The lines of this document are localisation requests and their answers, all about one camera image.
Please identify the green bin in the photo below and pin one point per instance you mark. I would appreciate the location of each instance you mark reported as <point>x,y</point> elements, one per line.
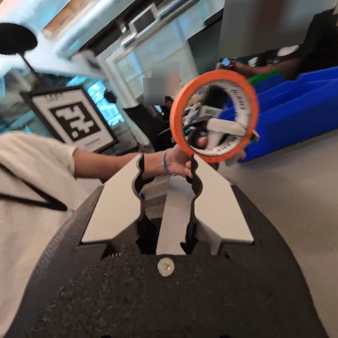
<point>264,76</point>

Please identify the printed marker sign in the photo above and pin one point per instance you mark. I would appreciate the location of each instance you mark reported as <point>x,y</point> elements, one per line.
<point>43,105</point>

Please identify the black round lamp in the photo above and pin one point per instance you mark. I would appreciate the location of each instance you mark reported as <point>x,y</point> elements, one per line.
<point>15,38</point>

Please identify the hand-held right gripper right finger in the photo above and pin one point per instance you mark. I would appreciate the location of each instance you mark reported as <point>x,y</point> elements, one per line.
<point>221,214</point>

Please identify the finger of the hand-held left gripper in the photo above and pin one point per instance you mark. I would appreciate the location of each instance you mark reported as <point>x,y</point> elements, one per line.
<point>227,127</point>
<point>239,155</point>

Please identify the orange tape roll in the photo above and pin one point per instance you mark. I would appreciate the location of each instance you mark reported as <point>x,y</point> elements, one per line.
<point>177,105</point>

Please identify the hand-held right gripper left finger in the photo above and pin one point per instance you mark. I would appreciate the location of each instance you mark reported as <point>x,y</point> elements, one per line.
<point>113,211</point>

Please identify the blue plastic storage bin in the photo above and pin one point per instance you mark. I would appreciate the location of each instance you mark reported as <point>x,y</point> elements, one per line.
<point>316,79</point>
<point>269,85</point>
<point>290,124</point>

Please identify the person's left hand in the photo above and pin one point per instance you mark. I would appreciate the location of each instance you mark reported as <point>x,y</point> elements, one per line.
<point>182,163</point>

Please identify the blue wristband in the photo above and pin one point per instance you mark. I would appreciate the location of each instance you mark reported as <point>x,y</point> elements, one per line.
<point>164,163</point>

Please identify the person's left forearm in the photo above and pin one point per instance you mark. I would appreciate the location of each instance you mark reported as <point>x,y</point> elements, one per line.
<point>118,163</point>

